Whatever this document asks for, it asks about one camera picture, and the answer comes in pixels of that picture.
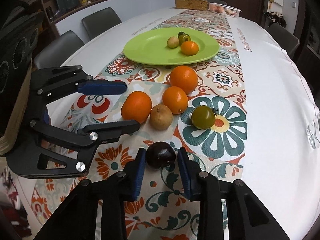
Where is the large orange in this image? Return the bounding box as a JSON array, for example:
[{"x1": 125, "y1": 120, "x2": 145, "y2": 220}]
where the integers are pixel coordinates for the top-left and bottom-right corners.
[{"x1": 121, "y1": 91, "x2": 152, "y2": 124}]

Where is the dark plum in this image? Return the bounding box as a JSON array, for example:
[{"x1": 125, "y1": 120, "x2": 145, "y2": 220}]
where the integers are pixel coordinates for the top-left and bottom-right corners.
[
  {"x1": 145, "y1": 141, "x2": 176, "y2": 169},
  {"x1": 177, "y1": 31, "x2": 186, "y2": 38}
]

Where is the brown longan large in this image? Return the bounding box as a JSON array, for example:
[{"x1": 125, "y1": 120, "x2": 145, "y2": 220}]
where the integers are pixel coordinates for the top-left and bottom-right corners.
[{"x1": 150, "y1": 104, "x2": 173, "y2": 131}]

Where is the small orange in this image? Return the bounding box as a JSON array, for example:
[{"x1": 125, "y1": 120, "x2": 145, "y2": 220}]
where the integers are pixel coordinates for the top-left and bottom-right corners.
[
  {"x1": 162, "y1": 86, "x2": 188, "y2": 114},
  {"x1": 181, "y1": 41, "x2": 199, "y2": 56}
]

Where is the green tomato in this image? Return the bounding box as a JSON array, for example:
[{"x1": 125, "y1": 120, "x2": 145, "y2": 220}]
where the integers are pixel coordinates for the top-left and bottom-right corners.
[
  {"x1": 178, "y1": 34, "x2": 191, "y2": 46},
  {"x1": 191, "y1": 105, "x2": 216, "y2": 129}
]

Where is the brown longan small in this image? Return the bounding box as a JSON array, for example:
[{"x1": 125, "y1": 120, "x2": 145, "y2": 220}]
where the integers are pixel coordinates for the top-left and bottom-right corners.
[{"x1": 167, "y1": 36, "x2": 180, "y2": 48}]

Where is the black chair near left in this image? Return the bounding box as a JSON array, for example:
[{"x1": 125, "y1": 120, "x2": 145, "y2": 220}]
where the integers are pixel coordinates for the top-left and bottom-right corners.
[{"x1": 34, "y1": 30, "x2": 84, "y2": 69}]

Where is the black chair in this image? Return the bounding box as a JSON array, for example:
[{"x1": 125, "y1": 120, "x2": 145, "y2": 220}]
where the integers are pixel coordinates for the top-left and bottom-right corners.
[
  {"x1": 81, "y1": 7, "x2": 121, "y2": 40},
  {"x1": 34, "y1": 30, "x2": 84, "y2": 69},
  {"x1": 267, "y1": 23, "x2": 300, "y2": 59}
]

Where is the white tablecloth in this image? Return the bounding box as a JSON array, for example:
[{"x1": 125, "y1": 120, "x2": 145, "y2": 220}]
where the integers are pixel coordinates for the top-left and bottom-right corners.
[{"x1": 15, "y1": 6, "x2": 320, "y2": 240}]

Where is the green plate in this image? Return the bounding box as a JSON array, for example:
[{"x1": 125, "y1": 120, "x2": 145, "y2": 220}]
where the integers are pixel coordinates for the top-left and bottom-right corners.
[{"x1": 123, "y1": 28, "x2": 220, "y2": 66}]

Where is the white counter cabinet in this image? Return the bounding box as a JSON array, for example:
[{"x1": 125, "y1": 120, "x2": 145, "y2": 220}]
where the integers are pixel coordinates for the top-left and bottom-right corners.
[{"x1": 55, "y1": 0, "x2": 175, "y2": 43}]

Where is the patterned table runner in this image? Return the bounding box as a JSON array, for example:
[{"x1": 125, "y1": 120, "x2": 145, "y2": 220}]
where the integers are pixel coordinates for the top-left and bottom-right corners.
[{"x1": 31, "y1": 10, "x2": 247, "y2": 239}]

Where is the woven basket box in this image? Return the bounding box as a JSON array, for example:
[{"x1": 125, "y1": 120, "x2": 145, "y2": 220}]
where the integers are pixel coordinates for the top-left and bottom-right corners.
[{"x1": 175, "y1": 0, "x2": 208, "y2": 11}]

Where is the black chair right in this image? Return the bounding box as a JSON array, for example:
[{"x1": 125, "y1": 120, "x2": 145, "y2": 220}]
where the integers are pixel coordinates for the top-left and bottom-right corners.
[{"x1": 267, "y1": 23, "x2": 300, "y2": 59}]

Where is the clear plastic fruit container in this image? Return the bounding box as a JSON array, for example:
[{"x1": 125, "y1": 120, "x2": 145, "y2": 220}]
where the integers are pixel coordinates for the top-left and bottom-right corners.
[{"x1": 208, "y1": 3, "x2": 241, "y2": 17}]

